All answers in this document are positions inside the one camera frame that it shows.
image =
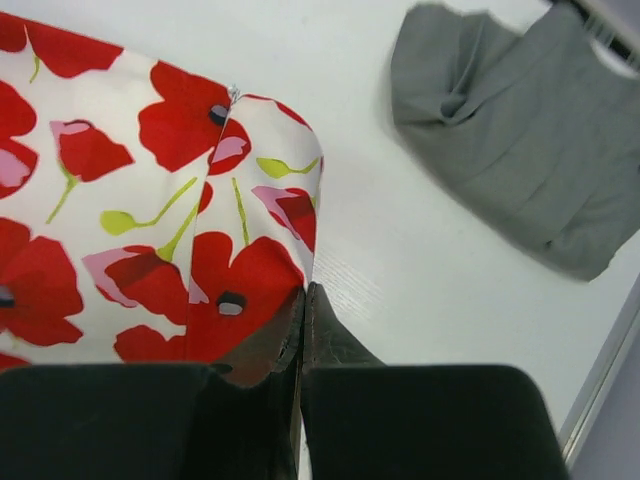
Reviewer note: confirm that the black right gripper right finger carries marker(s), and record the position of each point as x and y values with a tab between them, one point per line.
368	420

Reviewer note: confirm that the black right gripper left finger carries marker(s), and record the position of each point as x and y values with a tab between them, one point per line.
235	418

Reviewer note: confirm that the white red floral skirt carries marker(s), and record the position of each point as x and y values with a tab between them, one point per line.
148	214

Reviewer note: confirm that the grey pleated skirt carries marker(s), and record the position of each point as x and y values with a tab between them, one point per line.
532	131

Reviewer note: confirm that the aluminium rail frame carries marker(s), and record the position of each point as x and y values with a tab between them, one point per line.
615	25

